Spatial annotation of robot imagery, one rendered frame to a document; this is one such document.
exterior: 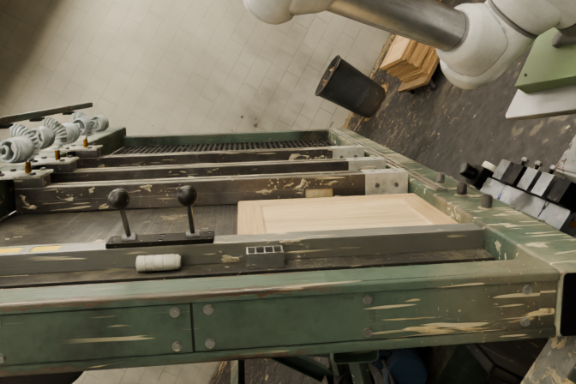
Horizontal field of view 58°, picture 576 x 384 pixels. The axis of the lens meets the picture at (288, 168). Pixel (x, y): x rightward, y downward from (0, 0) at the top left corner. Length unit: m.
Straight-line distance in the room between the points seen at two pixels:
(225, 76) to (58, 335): 5.90
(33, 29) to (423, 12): 6.03
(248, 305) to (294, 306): 0.07
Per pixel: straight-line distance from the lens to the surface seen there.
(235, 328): 0.79
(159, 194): 1.47
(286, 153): 1.97
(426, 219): 1.23
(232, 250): 1.01
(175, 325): 0.79
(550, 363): 1.02
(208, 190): 1.45
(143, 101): 6.58
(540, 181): 1.30
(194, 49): 6.65
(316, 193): 1.47
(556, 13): 1.39
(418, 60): 4.46
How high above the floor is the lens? 1.46
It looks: 9 degrees down
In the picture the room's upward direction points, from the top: 62 degrees counter-clockwise
